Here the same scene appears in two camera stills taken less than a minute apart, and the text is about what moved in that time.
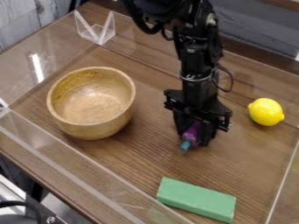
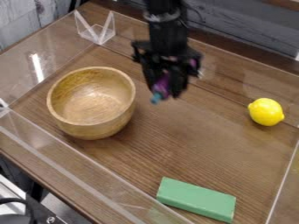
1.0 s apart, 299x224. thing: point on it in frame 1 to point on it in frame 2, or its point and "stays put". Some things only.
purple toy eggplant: x=191 y=136 to x=163 y=83
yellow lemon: x=266 y=112 stays put
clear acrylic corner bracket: x=96 y=32 stays put
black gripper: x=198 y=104 to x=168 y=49
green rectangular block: x=196 y=199 stays put
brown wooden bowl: x=89 y=100 stays put
